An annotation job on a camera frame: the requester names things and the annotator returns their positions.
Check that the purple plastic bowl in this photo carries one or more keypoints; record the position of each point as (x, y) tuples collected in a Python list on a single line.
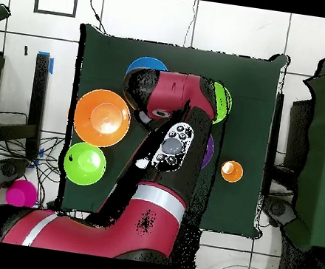
[(208, 153)]

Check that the large orange plastic bowl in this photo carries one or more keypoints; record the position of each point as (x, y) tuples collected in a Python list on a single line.
[(99, 117)]

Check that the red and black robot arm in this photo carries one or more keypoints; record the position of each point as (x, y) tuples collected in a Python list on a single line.
[(171, 91)]

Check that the green plastic bowl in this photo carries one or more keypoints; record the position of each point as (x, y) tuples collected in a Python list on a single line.
[(223, 104), (84, 164)]

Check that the blue plastic bowl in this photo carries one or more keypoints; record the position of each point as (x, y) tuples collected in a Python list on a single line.
[(144, 63)]

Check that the orange plastic cup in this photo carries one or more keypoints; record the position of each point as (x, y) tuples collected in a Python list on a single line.
[(232, 171)]

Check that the dark green tablecloth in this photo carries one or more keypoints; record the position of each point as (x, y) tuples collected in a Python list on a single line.
[(248, 78)]

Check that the black stand with blue tape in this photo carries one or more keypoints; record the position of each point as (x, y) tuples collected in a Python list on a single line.
[(38, 93)]

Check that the pink plastic cup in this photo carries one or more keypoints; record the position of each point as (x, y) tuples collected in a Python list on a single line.
[(21, 193)]

